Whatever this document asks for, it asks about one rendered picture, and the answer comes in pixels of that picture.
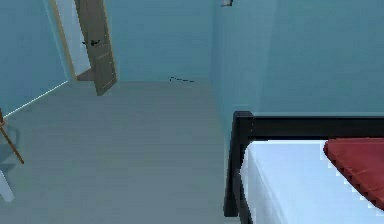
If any white furniture leg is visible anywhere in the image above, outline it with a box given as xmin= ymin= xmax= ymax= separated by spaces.
xmin=0 ymin=169 xmax=16 ymax=204

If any black framed white bed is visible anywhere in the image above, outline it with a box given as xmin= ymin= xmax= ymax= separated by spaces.
xmin=223 ymin=110 xmax=384 ymax=224

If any brown wooden stand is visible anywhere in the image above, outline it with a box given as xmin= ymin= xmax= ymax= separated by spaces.
xmin=0 ymin=108 xmax=25 ymax=165

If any brown wooden room door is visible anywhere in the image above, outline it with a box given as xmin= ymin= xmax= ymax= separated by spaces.
xmin=74 ymin=0 xmax=118 ymax=97

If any red pillow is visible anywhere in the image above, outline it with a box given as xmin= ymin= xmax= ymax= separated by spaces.
xmin=323 ymin=137 xmax=384 ymax=212

